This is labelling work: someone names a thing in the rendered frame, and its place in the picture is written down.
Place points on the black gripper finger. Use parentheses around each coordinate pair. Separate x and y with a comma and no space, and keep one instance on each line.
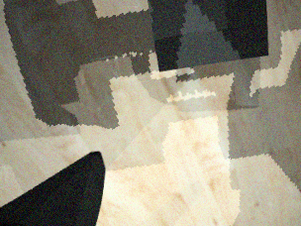
(71,197)

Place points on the black two-prong charger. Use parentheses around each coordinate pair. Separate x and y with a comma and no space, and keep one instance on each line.
(199,32)

